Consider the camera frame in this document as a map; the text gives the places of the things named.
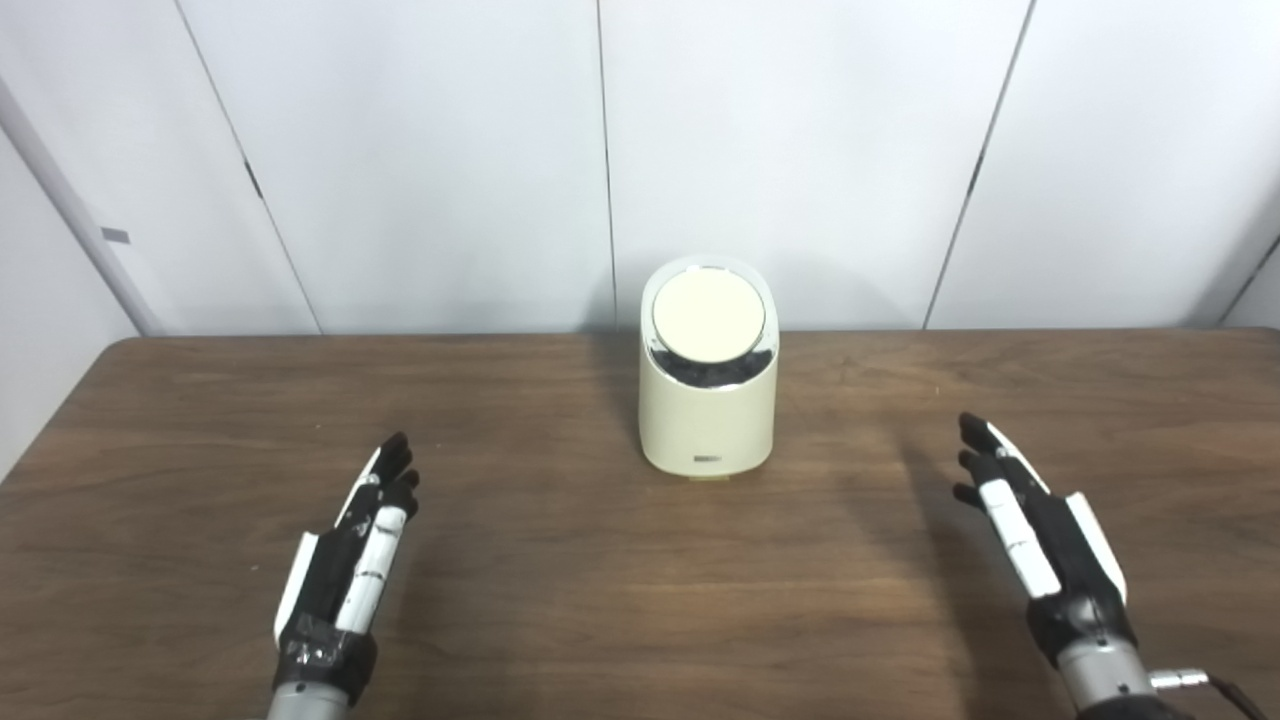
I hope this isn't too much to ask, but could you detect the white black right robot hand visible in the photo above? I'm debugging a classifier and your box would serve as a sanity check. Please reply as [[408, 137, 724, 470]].
[[951, 412, 1140, 668]]

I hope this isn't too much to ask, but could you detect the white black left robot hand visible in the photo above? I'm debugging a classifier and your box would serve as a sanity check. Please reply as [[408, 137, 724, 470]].
[[272, 432, 421, 703]]

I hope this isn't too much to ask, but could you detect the round cream bin lid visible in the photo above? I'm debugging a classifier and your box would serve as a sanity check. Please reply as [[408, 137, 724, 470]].
[[652, 268, 767, 364]]

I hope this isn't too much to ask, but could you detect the cream-colored bin body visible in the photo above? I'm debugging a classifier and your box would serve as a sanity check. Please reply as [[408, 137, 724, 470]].
[[638, 256, 780, 484]]

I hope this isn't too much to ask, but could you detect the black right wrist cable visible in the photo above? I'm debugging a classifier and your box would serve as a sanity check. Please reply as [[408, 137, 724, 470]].
[[1149, 669, 1273, 720]]

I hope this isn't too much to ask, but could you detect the white wall post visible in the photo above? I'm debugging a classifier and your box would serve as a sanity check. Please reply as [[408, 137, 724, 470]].
[[0, 75, 167, 337]]

